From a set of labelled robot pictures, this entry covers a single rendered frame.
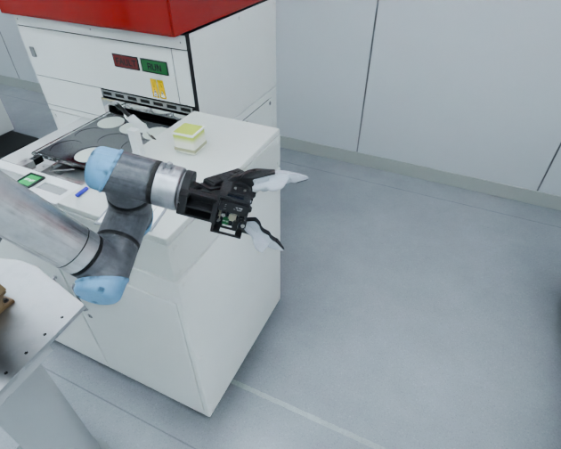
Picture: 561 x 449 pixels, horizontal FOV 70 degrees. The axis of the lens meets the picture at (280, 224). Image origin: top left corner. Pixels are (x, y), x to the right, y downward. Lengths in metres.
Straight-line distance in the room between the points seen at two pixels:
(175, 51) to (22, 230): 1.00
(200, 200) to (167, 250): 0.32
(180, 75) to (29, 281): 0.82
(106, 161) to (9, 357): 0.53
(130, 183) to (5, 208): 0.17
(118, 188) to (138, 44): 0.97
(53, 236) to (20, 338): 0.46
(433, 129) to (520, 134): 0.50
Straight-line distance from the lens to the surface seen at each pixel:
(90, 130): 1.67
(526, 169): 2.98
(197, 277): 1.12
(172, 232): 0.97
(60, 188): 1.24
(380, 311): 2.05
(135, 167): 0.68
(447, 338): 2.05
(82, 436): 1.61
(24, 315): 1.12
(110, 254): 0.70
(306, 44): 2.91
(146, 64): 1.61
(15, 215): 0.63
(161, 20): 1.44
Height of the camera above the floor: 1.57
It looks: 40 degrees down
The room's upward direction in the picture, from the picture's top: straight up
